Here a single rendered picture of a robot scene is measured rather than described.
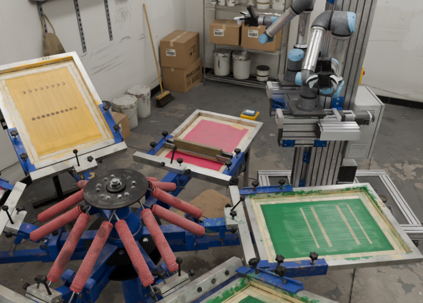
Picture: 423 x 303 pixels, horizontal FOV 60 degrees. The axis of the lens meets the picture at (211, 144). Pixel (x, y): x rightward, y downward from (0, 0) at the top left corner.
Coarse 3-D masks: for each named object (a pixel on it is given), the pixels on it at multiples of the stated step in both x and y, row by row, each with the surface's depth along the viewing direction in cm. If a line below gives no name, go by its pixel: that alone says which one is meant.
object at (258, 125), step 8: (200, 112) 307; (208, 112) 306; (192, 120) 298; (224, 120) 301; (232, 120) 297; (240, 120) 294; (248, 120) 294; (184, 128) 288; (256, 128) 283; (176, 136) 278; (256, 136) 279; (248, 144) 263; (160, 152) 259
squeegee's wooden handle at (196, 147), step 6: (174, 138) 257; (180, 144) 256; (186, 144) 254; (192, 144) 251; (198, 144) 250; (204, 144) 250; (186, 150) 256; (192, 150) 254; (198, 150) 252; (204, 150) 250; (210, 150) 247; (216, 150) 245; (216, 156) 248
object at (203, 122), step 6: (204, 120) 301; (198, 126) 293; (210, 126) 293; (216, 126) 293; (222, 126) 293; (192, 132) 285; (186, 138) 277; (168, 156) 257; (174, 156) 257; (180, 156) 257; (186, 156) 257; (192, 156) 257; (186, 162) 251; (192, 162) 251
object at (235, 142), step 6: (228, 126) 293; (240, 132) 285; (246, 132) 285; (240, 138) 277; (234, 144) 270; (228, 150) 263; (198, 156) 257; (198, 162) 251; (204, 162) 251; (210, 162) 251; (216, 162) 251; (210, 168) 245; (216, 168) 245
